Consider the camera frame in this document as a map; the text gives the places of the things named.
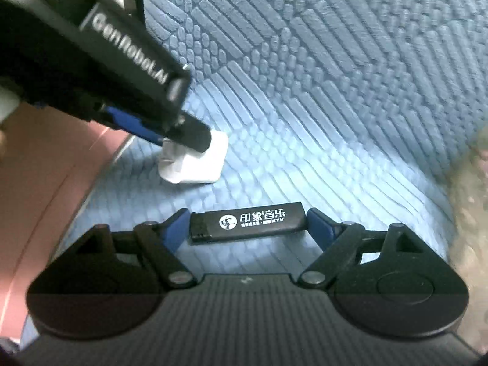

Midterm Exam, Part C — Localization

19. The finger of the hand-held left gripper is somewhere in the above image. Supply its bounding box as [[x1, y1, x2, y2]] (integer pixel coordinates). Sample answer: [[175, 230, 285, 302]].
[[102, 106, 166, 146], [168, 113, 213, 154]]

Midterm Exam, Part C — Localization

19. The black lighter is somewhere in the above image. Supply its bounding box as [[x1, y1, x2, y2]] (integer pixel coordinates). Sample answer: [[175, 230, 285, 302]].
[[189, 201, 306, 244]]

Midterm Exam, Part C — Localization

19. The blue textured chair cover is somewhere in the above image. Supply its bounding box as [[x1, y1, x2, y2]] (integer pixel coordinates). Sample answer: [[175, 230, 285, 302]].
[[21, 0, 488, 351]]

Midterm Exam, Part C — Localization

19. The white charger plug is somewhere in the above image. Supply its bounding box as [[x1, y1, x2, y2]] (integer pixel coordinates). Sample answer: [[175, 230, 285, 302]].
[[158, 131, 229, 185]]

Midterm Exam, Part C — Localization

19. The floral quilt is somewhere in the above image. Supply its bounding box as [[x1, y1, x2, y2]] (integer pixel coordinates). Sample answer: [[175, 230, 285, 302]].
[[445, 127, 488, 353]]

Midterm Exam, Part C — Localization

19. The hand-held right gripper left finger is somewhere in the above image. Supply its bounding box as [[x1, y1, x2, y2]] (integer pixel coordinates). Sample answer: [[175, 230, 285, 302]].
[[70, 209, 197, 288]]

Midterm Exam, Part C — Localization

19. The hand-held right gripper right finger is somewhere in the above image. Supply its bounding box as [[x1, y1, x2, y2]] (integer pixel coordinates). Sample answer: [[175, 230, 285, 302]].
[[297, 208, 424, 288]]

